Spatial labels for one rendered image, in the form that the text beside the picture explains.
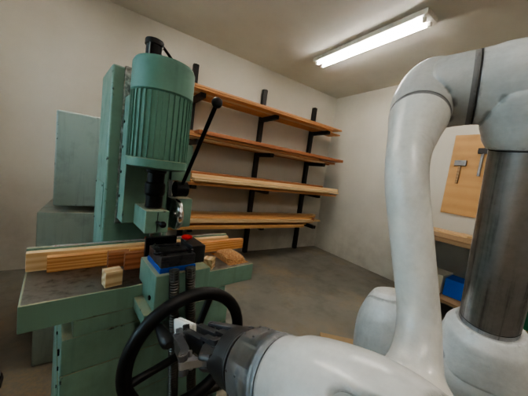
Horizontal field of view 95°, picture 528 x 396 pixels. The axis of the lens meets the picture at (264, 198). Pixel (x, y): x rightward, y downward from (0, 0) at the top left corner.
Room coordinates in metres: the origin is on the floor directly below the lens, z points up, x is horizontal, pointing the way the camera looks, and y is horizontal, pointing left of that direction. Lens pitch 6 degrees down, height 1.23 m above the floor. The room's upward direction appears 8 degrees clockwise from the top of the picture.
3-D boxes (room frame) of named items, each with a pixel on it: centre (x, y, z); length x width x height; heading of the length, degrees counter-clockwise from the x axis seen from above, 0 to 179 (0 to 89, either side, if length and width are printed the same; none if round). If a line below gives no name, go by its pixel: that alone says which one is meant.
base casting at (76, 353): (0.86, 0.43, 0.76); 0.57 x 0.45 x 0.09; 41
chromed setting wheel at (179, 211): (0.94, 0.34, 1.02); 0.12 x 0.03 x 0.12; 41
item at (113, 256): (0.74, 0.34, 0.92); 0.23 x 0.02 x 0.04; 131
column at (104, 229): (0.98, 0.54, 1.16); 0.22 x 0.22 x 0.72; 41
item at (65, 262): (0.80, 0.30, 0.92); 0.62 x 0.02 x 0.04; 131
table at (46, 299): (0.69, 0.27, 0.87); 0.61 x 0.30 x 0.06; 131
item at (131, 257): (0.72, 0.31, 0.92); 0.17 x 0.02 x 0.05; 131
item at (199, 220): (3.40, 0.02, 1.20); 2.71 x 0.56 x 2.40; 124
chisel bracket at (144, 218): (0.78, 0.36, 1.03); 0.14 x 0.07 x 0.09; 41
